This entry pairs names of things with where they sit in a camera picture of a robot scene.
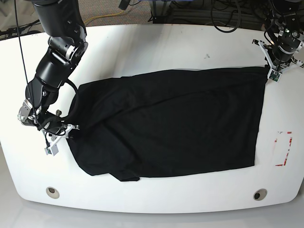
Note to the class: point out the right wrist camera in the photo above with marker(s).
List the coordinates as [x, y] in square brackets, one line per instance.
[51, 150]

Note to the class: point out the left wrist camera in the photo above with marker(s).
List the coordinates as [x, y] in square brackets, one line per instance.
[274, 75]

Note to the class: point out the right table cable grommet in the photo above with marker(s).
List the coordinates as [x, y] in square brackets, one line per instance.
[260, 194]

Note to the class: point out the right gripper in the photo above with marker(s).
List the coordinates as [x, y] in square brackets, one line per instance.
[56, 126]

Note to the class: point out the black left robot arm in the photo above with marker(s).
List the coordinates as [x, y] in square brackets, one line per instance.
[283, 16]

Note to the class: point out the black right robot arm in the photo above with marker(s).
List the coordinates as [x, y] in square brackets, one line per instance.
[62, 21]

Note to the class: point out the table cable grommet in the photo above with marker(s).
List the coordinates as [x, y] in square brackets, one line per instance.
[260, 194]
[52, 192]

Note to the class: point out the black T-shirt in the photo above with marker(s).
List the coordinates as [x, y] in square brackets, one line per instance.
[169, 123]

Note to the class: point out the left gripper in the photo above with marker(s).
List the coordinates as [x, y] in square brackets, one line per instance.
[279, 56]

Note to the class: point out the left table cable grommet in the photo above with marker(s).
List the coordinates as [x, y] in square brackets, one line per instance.
[52, 192]

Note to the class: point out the red tape rectangle marking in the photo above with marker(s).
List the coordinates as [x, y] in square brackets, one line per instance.
[282, 148]

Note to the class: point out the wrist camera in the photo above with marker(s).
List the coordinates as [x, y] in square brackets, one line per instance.
[51, 150]
[274, 75]

